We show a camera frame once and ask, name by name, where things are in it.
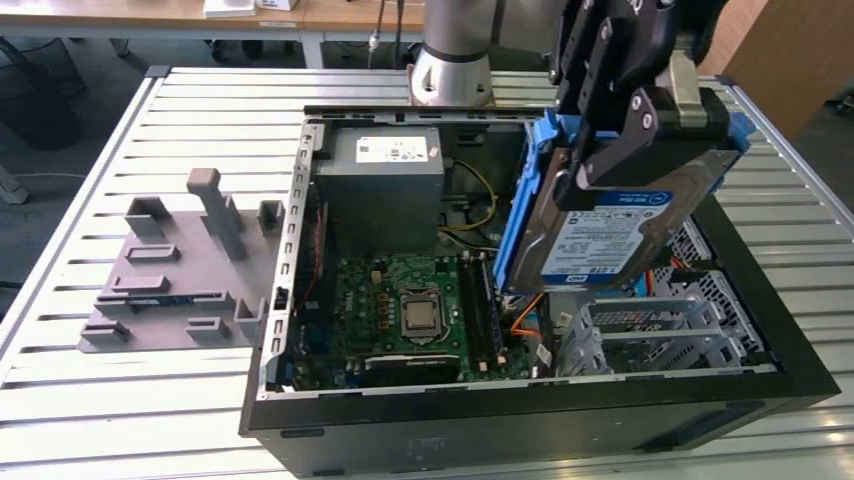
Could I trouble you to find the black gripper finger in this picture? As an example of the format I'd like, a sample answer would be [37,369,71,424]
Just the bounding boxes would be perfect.
[576,18,730,192]
[547,0,612,212]

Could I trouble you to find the hard disk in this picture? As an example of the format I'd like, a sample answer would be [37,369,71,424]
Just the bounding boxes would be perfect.
[491,107,753,296]

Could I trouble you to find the silver disk bay cage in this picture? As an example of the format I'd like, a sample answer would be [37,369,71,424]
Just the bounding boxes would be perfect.
[556,292,763,379]

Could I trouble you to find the wooden cabinet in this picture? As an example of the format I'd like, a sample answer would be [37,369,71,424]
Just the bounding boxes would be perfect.
[697,0,854,142]

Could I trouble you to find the installed RAM stick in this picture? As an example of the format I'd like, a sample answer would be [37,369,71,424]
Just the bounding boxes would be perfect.
[480,259,508,364]

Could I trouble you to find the black RAM slot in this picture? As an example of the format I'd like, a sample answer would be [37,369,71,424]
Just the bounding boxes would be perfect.
[459,252,487,370]

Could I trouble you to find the grey power supply unit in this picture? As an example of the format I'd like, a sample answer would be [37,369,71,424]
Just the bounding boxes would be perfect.
[311,124,447,257]

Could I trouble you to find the silver CPU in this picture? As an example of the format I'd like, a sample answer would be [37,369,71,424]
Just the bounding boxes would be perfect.
[399,294,444,337]

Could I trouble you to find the green motherboard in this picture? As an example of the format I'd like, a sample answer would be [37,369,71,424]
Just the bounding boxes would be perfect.
[296,251,539,390]

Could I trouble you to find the black graphics card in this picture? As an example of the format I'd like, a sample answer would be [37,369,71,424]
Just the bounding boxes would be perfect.
[362,351,463,387]

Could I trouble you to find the wooden office desk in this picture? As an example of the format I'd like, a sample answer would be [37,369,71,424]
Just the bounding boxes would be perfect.
[0,0,315,69]
[303,0,428,69]

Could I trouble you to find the black open PC case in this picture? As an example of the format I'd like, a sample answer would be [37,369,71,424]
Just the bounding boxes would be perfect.
[238,103,841,479]

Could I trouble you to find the grey parts rack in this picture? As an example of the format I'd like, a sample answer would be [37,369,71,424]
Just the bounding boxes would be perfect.
[77,167,288,355]

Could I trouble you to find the large white box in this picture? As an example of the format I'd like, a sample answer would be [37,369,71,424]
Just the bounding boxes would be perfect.
[203,0,259,20]

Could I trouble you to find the bare RAM stick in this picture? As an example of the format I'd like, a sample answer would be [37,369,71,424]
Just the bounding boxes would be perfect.
[129,294,199,307]

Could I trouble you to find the white table foot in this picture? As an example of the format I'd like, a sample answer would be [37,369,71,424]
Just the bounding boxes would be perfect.
[0,164,32,205]

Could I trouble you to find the yellow power wires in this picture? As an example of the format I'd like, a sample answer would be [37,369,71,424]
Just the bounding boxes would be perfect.
[438,158,500,234]

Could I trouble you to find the black camera on silver bracket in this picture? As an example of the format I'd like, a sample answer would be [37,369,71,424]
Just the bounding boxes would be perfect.
[666,47,734,132]

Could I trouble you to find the red orange power wire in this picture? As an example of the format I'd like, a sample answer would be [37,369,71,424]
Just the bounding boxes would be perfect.
[669,256,717,274]

